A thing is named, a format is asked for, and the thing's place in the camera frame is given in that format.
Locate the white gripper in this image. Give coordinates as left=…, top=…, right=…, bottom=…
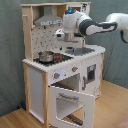
left=55, top=29, right=74, bottom=42

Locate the small metal pot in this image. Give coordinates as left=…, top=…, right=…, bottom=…
left=38, top=51, right=54, bottom=62

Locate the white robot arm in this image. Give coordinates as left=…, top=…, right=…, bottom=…
left=55, top=8, right=128, bottom=43

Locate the wooden toy kitchen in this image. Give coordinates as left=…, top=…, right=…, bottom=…
left=22, top=2, right=105, bottom=128

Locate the grey range hood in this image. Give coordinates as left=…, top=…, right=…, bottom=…
left=35, top=5, right=62, bottom=27

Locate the black toy stovetop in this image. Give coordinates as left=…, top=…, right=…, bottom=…
left=34, top=53, right=71, bottom=67

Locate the grey toy sink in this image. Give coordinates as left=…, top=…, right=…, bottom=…
left=66, top=47, right=94, bottom=56

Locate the toy microwave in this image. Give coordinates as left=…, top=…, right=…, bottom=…
left=63, top=3, right=90, bottom=20

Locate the right stove knob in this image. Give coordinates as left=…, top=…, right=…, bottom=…
left=71, top=66, right=79, bottom=73

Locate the stove knob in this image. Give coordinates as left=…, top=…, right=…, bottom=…
left=54, top=73, right=60, bottom=79
left=71, top=66, right=79, bottom=73

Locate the left stove knob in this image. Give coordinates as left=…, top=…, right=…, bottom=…
left=54, top=73, right=60, bottom=79

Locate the dishwasher door with window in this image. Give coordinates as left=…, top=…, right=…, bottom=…
left=81, top=63, right=98, bottom=92

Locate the white oven door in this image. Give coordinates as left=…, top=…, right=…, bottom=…
left=49, top=86, right=95, bottom=128

